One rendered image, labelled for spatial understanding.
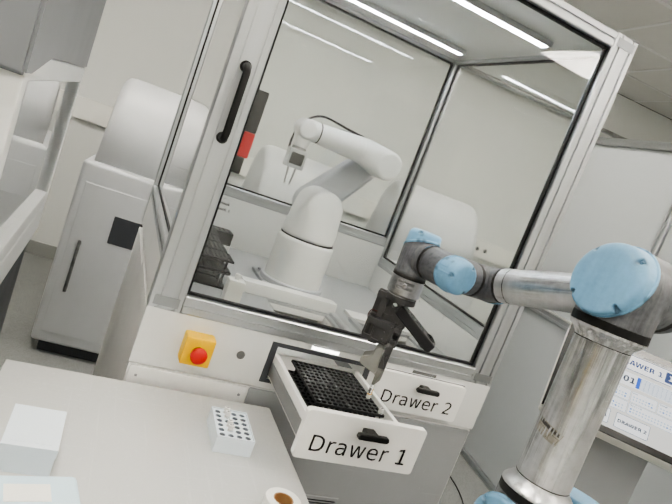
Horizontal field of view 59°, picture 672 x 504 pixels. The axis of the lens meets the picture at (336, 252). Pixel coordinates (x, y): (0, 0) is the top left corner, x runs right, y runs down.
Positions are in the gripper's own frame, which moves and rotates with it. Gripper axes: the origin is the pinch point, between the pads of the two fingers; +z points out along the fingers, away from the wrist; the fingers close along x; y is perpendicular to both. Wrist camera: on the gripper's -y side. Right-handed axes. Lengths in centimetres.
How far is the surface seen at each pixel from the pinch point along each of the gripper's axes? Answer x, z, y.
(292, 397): 5.0, 10.2, 16.3
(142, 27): -257, -84, 246
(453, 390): -38.5, 6.4, -20.5
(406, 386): -30.4, 8.3, -7.5
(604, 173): -216, -89, -69
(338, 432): 14.1, 9.3, 3.3
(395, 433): 7.1, 7.2, -7.8
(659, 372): -58, -18, -76
